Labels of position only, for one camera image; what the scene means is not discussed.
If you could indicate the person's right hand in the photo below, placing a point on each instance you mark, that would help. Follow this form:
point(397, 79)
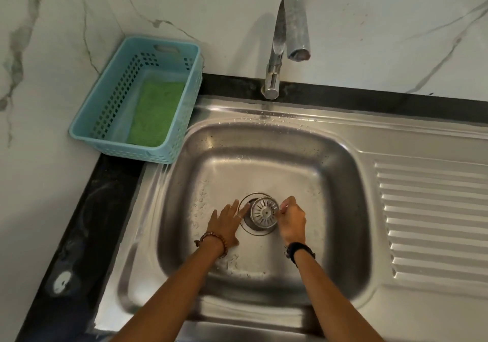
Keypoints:
point(293, 221)

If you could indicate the person's left hand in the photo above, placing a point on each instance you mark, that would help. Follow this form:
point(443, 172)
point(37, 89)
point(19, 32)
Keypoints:
point(225, 227)

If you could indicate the round metal drain strainer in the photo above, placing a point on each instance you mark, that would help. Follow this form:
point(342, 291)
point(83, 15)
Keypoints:
point(264, 210)

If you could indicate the stainless steel sink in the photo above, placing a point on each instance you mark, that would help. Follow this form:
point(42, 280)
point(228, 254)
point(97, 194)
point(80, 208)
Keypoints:
point(381, 132)

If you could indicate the green cleaning cloth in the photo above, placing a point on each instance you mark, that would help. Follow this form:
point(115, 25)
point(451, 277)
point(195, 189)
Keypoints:
point(156, 113)

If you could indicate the teal plastic basket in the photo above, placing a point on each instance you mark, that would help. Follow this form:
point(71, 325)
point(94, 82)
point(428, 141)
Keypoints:
point(103, 97)

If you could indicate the chrome faucet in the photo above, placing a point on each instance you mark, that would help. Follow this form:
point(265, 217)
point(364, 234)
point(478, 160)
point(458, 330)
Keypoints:
point(295, 21)

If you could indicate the person's left forearm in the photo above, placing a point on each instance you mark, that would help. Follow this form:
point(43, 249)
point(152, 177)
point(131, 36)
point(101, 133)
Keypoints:
point(171, 299)

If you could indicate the person's right forearm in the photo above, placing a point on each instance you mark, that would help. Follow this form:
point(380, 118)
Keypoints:
point(335, 303)

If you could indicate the black wristband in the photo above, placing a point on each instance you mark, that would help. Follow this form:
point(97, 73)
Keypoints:
point(301, 249)

